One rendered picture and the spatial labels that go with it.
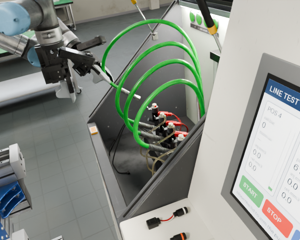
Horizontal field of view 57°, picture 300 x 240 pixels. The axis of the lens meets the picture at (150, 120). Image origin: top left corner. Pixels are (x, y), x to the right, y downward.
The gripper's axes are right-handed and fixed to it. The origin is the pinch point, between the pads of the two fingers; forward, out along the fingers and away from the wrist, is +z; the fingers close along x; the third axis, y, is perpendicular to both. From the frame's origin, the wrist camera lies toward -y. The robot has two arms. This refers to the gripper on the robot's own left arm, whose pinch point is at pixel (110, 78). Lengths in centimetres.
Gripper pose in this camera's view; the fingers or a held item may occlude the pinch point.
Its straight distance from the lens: 111.5
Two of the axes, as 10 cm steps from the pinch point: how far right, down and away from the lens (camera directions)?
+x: -2.9, 3.2, -9.0
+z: 6.9, 7.2, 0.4
